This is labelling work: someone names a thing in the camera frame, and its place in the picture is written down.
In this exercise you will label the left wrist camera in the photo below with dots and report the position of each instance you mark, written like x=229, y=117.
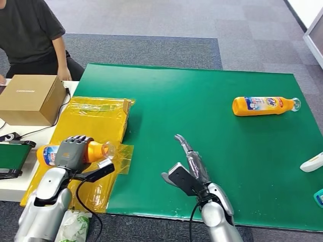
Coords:
x=100, y=171

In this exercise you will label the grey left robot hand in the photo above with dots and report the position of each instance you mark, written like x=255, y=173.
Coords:
x=72, y=152

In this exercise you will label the green table mat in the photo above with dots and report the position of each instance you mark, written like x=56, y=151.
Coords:
x=201, y=133

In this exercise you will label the teal plastic container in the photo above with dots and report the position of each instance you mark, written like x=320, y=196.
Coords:
x=319, y=198

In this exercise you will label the person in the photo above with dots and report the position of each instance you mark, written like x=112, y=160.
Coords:
x=25, y=30

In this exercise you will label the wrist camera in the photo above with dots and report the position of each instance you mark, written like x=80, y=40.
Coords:
x=100, y=171
x=181, y=180

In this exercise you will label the person's right hand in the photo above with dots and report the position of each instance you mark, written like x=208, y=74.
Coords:
x=1, y=79

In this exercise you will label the yellow plastic wrapped flat box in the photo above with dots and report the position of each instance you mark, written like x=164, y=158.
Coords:
x=96, y=123

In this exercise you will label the black tag with white digit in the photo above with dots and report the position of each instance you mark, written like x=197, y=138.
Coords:
x=7, y=137

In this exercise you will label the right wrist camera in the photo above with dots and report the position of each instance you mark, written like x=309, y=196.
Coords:
x=181, y=180

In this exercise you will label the small green belt conveyor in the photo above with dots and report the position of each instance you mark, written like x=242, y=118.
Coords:
x=12, y=155

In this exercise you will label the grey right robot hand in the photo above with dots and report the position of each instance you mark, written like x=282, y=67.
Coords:
x=198, y=167

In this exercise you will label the person's left forearm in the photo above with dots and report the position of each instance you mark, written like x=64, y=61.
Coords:
x=59, y=53

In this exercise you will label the brown cardboard box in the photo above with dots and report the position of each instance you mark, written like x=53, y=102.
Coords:
x=27, y=100

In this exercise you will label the white side table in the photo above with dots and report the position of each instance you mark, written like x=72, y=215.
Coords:
x=15, y=190

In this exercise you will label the white and green plastic bag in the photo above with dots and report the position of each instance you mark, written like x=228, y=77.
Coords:
x=73, y=227

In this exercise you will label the white framed board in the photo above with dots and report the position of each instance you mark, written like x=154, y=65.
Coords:
x=316, y=36

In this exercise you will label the orange detergent bottle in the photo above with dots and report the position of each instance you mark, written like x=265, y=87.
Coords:
x=94, y=152
x=262, y=107

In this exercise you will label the person's left hand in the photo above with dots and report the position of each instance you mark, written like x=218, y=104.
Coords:
x=63, y=74

